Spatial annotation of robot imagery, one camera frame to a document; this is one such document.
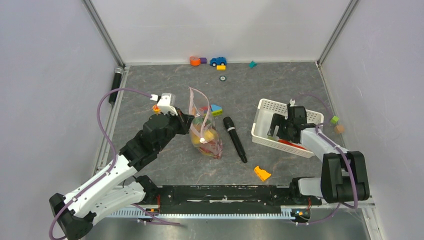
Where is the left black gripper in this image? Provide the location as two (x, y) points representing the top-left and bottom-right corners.
(156, 106), (195, 152)

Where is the yellow corn toy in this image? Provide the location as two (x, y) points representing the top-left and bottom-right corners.
(189, 129), (219, 145)

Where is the clear polka dot zip bag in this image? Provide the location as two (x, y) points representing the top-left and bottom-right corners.
(188, 87), (223, 158)

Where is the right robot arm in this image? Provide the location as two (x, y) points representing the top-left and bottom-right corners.
(267, 105), (370, 209)

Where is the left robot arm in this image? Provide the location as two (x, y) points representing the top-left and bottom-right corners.
(49, 109), (195, 240)

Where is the white perforated basket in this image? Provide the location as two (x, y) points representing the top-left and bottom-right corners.
(251, 98), (315, 159)

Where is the orange carrot toy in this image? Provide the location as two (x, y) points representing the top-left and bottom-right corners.
(278, 139), (306, 150)

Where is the citrus slice toy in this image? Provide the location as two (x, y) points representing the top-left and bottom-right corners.
(152, 104), (162, 114)

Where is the multicolour brick stack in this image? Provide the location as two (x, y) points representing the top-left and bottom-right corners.
(199, 104), (223, 117)

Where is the black microphone on table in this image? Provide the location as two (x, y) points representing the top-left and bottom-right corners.
(223, 116), (248, 163)

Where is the orange cheese wedge toy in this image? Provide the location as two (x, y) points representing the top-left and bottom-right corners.
(253, 166), (272, 182)

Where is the green cube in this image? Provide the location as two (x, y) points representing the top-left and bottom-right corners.
(330, 115), (340, 125)

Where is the small round disc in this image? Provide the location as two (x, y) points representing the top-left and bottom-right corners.
(219, 75), (227, 82)

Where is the tan wooden cube right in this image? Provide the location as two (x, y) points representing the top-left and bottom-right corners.
(333, 124), (345, 134)

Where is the teal block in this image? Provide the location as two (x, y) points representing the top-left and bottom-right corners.
(249, 60), (257, 69)

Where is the purple block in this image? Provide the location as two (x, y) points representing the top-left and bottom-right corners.
(199, 57), (208, 64)

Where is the yellow brick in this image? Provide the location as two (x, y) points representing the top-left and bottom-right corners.
(216, 65), (226, 71)

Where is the blue toy car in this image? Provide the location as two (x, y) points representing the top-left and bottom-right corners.
(209, 56), (227, 67)

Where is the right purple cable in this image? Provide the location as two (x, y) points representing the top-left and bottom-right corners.
(289, 92), (360, 226)

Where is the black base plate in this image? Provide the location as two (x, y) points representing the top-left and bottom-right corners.
(136, 175), (322, 215)

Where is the black microphone at wall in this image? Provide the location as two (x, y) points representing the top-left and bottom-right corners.
(108, 66), (124, 105)

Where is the white toothed cable rail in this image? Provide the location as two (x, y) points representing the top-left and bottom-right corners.
(107, 206), (295, 220)

